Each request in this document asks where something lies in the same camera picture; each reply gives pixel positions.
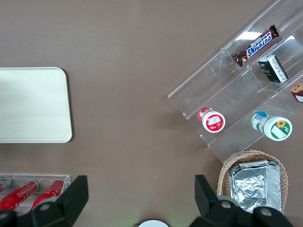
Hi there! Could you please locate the green lidded yogurt cup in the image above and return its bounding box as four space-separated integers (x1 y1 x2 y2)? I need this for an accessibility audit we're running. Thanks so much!
250 111 293 142

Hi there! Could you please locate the clear acrylic tiered display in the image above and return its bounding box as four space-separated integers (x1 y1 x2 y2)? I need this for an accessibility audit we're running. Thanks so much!
167 0 303 164

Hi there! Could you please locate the small black drink carton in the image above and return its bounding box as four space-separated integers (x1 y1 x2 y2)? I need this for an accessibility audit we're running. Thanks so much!
257 54 289 83

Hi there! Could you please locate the aluminium foil food container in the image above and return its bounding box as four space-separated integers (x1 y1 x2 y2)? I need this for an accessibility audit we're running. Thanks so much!
228 159 283 213

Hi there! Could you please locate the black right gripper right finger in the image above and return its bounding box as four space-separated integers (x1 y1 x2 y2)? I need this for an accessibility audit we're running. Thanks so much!
187 175 249 227

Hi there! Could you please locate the Snickers chocolate bar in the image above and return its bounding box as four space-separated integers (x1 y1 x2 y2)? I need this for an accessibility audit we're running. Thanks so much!
232 25 280 67

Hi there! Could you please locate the red lidded yogurt cup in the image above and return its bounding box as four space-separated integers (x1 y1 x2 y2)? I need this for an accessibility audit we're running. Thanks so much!
197 107 226 133

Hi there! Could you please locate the cream plastic tray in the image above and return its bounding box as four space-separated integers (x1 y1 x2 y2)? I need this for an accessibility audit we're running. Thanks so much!
0 67 72 144

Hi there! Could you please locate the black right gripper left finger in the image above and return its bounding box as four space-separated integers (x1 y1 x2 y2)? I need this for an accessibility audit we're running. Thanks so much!
31 175 89 227

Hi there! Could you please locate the clear acrylic can box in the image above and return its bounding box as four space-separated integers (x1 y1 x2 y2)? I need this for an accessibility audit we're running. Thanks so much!
0 174 71 216

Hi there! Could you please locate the light tan wicker basket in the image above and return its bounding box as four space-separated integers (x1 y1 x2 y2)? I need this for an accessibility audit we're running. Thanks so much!
217 149 289 213

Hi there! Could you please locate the cookie snack pack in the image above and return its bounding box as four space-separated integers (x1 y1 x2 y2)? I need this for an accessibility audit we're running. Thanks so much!
290 81 303 104

